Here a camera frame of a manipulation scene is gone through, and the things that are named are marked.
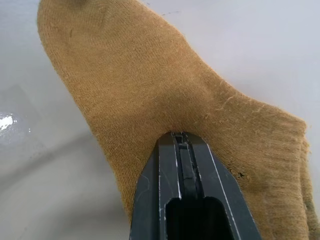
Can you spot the mustard yellow ankle sock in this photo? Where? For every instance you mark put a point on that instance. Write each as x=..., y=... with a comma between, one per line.
x=137, y=75

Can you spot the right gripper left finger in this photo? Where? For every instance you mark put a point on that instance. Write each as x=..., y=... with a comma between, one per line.
x=155, y=187

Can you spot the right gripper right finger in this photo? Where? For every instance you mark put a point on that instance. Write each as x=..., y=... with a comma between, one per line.
x=225, y=190

